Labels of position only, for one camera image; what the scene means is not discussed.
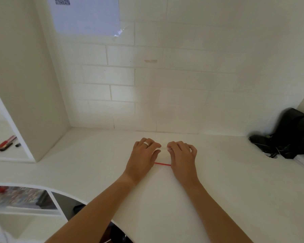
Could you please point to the small red object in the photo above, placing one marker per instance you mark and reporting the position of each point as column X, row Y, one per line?
column 0, row 189

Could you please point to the white paper with red edge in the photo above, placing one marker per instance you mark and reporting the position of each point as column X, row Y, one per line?
column 163, row 156

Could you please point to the person's left forearm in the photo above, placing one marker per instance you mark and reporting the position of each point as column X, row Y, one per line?
column 96, row 212

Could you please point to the person's right forearm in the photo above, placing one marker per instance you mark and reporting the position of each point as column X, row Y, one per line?
column 212, row 212

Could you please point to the black bag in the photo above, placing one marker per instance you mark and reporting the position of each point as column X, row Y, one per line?
column 293, row 134

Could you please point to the red pen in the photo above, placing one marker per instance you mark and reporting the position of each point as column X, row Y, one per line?
column 2, row 145

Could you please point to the white shelf unit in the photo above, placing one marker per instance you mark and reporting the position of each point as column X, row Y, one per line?
column 30, row 78

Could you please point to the person's left thumb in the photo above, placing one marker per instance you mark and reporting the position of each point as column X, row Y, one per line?
column 157, row 154

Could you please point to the colourful printed book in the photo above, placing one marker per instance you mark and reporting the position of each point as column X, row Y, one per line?
column 20, row 197

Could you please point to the person's right hand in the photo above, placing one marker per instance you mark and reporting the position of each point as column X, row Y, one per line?
column 183, row 161

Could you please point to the person's right thumb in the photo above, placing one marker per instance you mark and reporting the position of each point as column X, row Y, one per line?
column 170, row 149

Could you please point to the person's left hand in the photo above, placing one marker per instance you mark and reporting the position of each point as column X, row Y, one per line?
column 141, row 161

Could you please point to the white printed paper sheet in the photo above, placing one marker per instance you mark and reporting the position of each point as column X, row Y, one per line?
column 86, row 15

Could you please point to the white under-desk shelf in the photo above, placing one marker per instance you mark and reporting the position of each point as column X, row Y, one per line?
column 27, row 212

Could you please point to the black marker pen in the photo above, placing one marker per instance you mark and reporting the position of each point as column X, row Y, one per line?
column 6, row 147

